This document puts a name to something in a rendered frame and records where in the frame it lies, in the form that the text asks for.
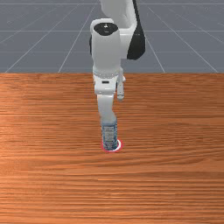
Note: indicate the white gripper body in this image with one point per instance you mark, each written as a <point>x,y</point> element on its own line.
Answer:
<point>106,96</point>

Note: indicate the clear plastic bottle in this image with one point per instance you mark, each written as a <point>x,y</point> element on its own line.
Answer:
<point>109,135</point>

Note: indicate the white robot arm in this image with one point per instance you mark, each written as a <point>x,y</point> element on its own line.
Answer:
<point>116,35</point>

